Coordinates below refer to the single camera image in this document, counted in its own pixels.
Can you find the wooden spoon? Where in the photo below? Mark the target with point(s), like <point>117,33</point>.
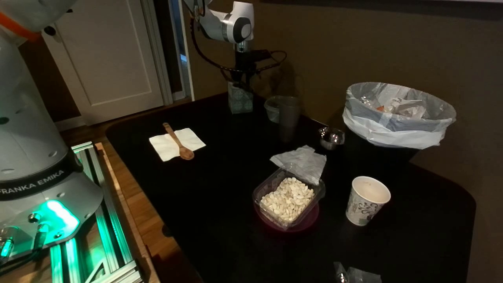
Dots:
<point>185,151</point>

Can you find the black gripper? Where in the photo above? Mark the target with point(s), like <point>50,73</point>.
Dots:
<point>246,60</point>

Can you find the dark translucent plastic cup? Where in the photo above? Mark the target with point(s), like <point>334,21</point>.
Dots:
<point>290,118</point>

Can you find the crumpled white paper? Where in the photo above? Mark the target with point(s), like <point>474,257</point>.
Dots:
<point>301,164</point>

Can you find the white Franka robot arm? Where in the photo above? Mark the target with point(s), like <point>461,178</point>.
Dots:
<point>32,131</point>

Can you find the clear container of popcorn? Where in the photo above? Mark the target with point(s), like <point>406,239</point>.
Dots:
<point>287,202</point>

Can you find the white door frame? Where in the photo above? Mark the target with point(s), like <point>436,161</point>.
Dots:
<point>185,63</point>

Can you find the small metal bowl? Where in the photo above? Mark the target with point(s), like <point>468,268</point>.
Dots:
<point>332,139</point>

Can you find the patterned paper cup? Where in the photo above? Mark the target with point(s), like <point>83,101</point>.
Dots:
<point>365,202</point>

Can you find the white panel door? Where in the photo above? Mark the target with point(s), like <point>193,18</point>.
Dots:
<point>116,57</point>

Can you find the black bin with white liner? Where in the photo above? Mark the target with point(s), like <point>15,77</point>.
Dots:
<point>398,120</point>

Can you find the wooden board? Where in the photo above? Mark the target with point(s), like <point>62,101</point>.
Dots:
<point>131,210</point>

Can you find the white paper napkin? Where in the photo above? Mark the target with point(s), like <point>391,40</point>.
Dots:
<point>167,147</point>

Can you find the aluminium profile frame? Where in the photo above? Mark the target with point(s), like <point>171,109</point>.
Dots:
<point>105,246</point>

